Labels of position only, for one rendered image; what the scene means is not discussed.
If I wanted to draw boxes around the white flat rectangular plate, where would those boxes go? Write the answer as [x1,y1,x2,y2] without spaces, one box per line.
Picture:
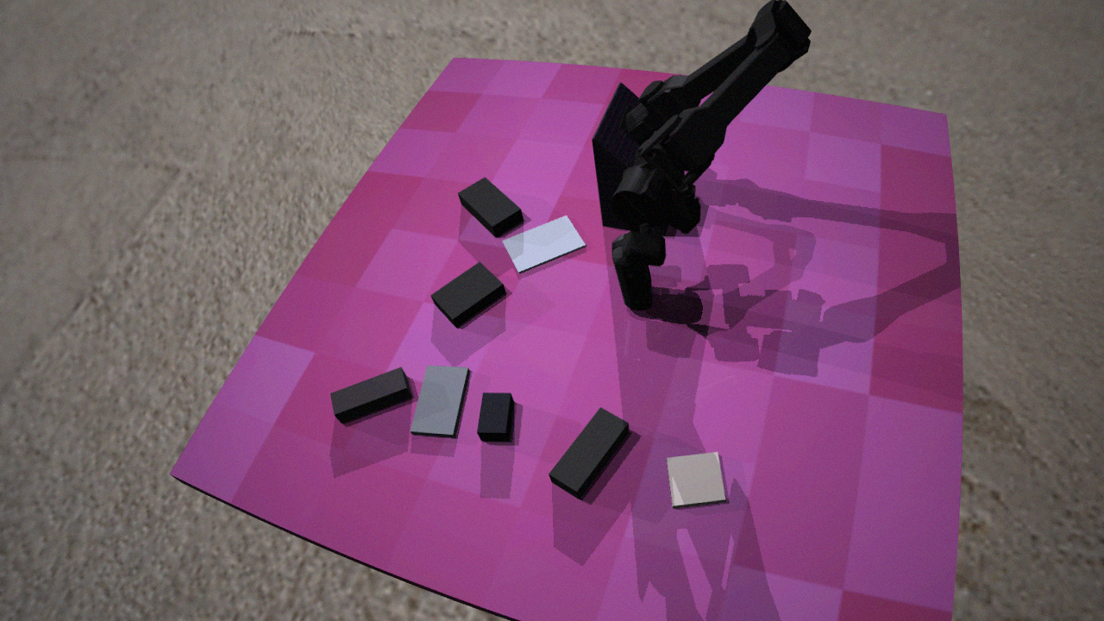
[502,215,586,273]

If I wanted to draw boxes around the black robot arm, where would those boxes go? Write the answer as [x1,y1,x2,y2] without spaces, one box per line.
[611,0,813,234]

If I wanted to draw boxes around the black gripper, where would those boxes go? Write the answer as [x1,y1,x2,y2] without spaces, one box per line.
[622,187,669,269]

